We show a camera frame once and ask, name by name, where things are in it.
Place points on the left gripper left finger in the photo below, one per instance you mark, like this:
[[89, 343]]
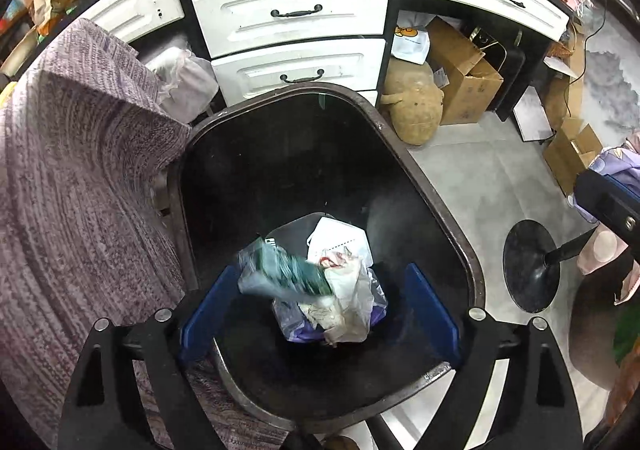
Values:
[[103, 407]]

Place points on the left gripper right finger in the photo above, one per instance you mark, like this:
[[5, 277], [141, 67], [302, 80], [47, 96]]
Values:
[[537, 406]]

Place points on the green white tissue box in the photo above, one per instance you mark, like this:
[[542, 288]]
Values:
[[269, 271]]

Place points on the purple plastic pouch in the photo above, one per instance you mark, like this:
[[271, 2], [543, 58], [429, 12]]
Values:
[[305, 324]]

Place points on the white red plastic bag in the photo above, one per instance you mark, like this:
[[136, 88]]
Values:
[[354, 285]]

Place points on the white face mask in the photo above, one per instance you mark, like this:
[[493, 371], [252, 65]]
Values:
[[330, 236]]

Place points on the black stool base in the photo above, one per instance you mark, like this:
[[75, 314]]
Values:
[[531, 263]]

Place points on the cardboard box on floor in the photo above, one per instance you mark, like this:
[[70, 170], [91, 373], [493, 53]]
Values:
[[472, 81]]

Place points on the burlap sack on floor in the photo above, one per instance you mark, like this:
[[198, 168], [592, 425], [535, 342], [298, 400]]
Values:
[[413, 101]]

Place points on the purple striped tablecloth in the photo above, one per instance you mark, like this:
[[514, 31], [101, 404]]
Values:
[[82, 137]]

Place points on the white drawer cabinet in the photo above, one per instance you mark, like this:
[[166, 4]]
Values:
[[257, 46]]

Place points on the white plastic bag on chair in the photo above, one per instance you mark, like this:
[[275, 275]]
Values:
[[187, 83]]

